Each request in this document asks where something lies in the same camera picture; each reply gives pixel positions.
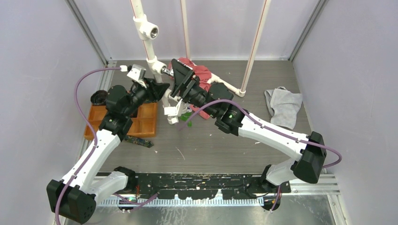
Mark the chrome water faucet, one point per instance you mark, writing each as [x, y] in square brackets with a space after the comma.
[168, 72]

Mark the green plastic faucet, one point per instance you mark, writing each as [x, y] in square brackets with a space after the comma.
[185, 116]

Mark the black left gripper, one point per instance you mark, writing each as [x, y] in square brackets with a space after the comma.
[154, 90]

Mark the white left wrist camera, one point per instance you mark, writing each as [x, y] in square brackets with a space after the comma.
[136, 73]

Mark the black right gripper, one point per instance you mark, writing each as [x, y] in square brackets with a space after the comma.
[184, 79]

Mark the unrolled dark patterned necktie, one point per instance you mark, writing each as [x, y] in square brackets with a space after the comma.
[139, 141]

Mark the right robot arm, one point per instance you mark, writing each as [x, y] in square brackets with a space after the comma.
[306, 152]

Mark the grey cloth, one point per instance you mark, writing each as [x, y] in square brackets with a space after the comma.
[283, 106]

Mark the red cloth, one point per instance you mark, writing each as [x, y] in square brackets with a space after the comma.
[204, 75]

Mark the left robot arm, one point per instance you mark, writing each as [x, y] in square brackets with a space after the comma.
[76, 195]

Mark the white PVC pipe frame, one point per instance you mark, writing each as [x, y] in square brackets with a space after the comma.
[148, 31]

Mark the orange compartment tray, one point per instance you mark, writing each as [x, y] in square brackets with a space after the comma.
[144, 120]

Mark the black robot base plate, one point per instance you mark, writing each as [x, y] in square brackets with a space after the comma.
[197, 186]

